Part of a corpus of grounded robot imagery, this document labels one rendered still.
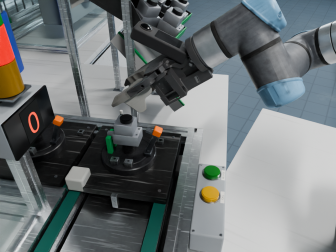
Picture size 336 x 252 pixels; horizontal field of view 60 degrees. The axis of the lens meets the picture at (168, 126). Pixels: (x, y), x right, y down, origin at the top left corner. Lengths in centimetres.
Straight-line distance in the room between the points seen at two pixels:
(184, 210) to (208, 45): 35
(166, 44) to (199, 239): 39
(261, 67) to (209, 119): 60
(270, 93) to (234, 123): 207
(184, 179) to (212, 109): 49
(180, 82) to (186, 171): 25
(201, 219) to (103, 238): 22
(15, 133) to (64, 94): 83
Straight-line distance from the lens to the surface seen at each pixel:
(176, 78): 58
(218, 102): 121
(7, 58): 48
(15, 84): 49
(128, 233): 69
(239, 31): 53
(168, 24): 86
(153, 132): 69
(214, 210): 67
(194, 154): 79
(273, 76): 53
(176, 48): 56
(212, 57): 54
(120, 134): 70
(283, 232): 80
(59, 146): 82
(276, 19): 53
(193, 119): 109
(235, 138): 243
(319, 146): 109
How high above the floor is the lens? 149
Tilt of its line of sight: 36 degrees down
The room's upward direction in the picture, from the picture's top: straight up
